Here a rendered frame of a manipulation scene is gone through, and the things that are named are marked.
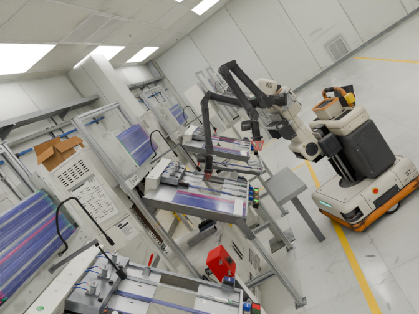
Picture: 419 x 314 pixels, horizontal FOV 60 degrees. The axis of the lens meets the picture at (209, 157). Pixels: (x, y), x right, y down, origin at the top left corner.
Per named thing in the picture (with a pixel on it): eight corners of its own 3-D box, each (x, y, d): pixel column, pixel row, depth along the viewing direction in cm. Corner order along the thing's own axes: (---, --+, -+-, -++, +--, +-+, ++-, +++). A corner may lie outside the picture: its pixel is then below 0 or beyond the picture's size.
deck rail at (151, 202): (245, 225, 245) (246, 217, 243) (244, 227, 243) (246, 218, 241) (142, 204, 250) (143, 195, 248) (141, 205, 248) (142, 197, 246)
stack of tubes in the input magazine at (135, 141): (158, 147, 305) (138, 121, 301) (139, 166, 257) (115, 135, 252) (146, 156, 309) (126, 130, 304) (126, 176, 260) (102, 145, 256)
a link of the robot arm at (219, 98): (204, 87, 290) (202, 90, 300) (201, 104, 290) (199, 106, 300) (257, 101, 297) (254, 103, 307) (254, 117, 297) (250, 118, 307)
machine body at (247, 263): (264, 263, 327) (224, 209, 318) (266, 318, 261) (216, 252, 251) (206, 294, 344) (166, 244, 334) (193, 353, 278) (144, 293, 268)
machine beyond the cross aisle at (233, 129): (272, 127, 801) (222, 54, 770) (274, 136, 722) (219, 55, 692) (221, 160, 836) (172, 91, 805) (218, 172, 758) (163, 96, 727)
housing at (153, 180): (169, 175, 313) (171, 159, 308) (154, 197, 266) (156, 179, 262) (160, 173, 313) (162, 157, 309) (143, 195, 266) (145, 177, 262)
